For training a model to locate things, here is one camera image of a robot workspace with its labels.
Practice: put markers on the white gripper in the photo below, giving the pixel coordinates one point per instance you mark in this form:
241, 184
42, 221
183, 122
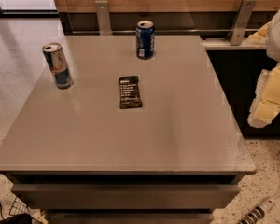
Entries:
279, 38

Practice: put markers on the silver blue redbull can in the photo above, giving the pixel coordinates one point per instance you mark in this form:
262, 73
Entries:
58, 66

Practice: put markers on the blue pepsi can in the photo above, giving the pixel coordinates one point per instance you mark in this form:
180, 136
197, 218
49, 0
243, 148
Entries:
145, 38

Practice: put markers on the black snack bar wrapper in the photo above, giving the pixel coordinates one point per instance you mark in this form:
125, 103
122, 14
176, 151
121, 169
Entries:
129, 93

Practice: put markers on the white power strip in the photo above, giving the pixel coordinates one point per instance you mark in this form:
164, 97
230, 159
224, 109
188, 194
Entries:
260, 210

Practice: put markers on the grey drawer cabinet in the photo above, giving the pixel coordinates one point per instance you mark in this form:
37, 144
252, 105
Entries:
174, 160

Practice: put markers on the right metal bracket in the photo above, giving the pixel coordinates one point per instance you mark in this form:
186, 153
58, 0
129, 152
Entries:
237, 32

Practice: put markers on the metal bracket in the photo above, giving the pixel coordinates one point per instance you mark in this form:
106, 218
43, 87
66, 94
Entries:
237, 32
103, 17

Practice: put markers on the left metal bracket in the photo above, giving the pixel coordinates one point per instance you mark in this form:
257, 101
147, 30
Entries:
103, 17

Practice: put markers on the black wire basket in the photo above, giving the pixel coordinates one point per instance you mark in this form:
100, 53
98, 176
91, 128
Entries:
18, 214

